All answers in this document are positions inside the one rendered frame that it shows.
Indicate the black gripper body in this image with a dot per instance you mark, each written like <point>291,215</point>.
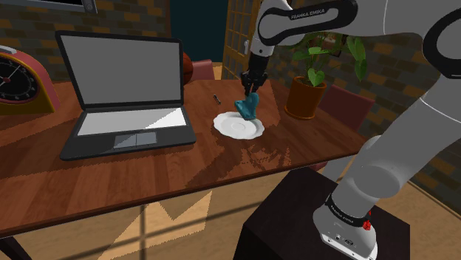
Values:
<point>257,64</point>

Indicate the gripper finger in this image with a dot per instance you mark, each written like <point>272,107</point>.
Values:
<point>260,84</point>
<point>246,84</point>

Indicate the teal blue heart-shaped object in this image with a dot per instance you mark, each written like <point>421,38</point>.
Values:
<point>249,107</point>

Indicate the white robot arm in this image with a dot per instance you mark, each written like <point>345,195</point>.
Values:
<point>381,169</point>

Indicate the wooden lattice door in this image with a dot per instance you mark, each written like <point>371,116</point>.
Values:
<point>236,39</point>

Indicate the small black pen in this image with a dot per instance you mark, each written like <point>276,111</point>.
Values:
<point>216,99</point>

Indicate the white scalloped plate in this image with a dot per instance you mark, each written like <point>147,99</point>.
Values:
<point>238,128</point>

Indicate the green plant in orange pot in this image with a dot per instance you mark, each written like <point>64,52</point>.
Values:
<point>304,97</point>

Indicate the dark red chair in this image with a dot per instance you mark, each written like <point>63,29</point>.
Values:
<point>345,106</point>
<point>202,69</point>

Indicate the orange basketball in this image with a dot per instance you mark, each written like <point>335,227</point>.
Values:
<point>186,68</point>

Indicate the dark grey open laptop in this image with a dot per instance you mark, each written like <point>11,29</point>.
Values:
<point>122,72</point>

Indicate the dark robot stand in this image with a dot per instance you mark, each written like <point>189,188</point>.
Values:
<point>288,216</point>

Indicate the brown wooden table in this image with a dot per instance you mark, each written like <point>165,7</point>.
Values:
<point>137,180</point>

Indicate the grey framed window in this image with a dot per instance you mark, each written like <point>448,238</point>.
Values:
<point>54,4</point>

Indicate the red and yellow clock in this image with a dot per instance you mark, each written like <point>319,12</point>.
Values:
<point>18,84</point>

